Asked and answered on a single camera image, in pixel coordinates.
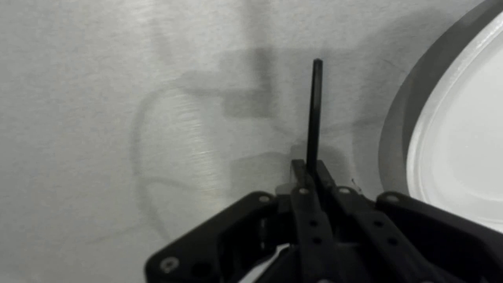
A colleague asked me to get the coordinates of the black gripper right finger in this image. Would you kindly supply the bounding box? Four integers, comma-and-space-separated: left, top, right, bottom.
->
314, 161, 503, 283

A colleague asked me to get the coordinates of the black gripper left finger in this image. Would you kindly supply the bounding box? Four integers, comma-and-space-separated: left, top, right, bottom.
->
145, 159, 347, 283

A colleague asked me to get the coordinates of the black plastic fork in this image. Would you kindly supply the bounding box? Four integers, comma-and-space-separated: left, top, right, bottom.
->
305, 59, 325, 178

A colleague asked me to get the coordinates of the white paper plate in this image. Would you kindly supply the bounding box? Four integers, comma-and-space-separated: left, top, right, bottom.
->
405, 10, 503, 233

